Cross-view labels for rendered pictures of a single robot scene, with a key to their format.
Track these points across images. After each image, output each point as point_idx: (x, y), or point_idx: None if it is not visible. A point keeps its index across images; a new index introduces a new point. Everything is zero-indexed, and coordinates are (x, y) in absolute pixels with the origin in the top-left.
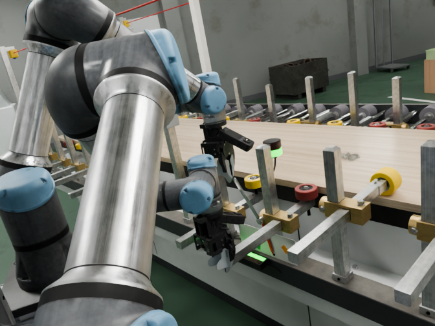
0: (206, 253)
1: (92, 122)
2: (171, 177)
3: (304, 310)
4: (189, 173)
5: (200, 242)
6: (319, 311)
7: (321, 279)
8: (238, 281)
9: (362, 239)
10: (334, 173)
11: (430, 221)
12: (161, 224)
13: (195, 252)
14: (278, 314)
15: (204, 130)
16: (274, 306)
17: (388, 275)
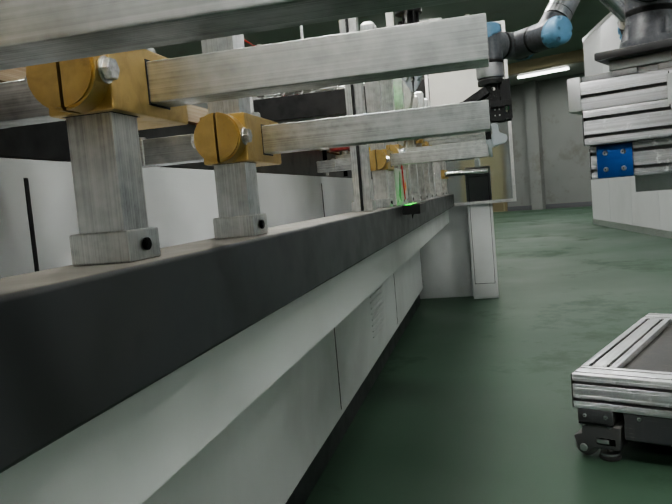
0: (511, 118)
1: None
2: (196, 184)
3: (335, 364)
4: (500, 33)
5: (508, 109)
6: (340, 345)
7: (416, 202)
8: (295, 417)
9: (343, 202)
10: (403, 90)
11: None
12: (368, 240)
13: (369, 294)
14: (325, 417)
15: (418, 14)
16: (322, 407)
17: None
